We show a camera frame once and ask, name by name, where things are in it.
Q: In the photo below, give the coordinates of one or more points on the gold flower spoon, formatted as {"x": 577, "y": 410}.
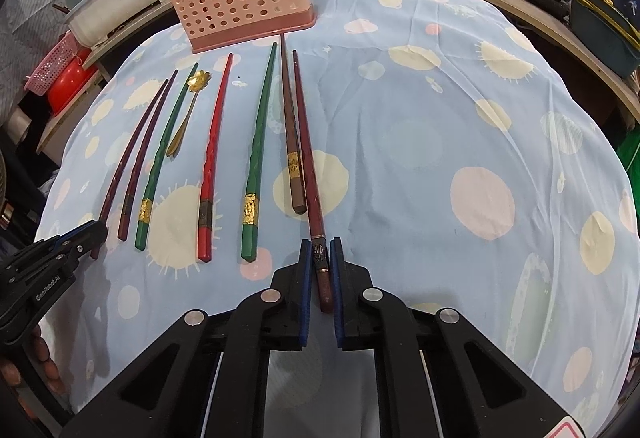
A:
{"x": 197, "y": 80}

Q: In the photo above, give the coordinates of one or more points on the brown chopstick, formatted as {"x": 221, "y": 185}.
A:
{"x": 290, "y": 142}

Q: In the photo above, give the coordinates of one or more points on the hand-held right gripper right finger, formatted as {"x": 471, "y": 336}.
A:
{"x": 337, "y": 293}

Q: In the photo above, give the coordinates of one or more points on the pink plastic basket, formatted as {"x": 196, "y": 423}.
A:
{"x": 50, "y": 62}

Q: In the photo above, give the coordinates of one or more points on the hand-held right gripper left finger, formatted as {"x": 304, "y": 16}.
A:
{"x": 305, "y": 293}

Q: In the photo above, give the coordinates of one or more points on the green chopstick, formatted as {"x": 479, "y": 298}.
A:
{"x": 160, "y": 157}
{"x": 260, "y": 132}

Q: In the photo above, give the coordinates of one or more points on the dark red chopstick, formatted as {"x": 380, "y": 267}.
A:
{"x": 307, "y": 157}

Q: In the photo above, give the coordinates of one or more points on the red plastic basin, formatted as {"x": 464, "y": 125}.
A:
{"x": 70, "y": 85}

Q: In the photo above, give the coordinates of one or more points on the person's left hand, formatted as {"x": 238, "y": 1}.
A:
{"x": 45, "y": 353}

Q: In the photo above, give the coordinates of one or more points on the blue printed tablecloth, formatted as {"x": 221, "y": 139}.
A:
{"x": 400, "y": 142}

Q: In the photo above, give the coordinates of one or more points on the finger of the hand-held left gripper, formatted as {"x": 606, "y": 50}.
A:
{"x": 85, "y": 249}
{"x": 87, "y": 230}

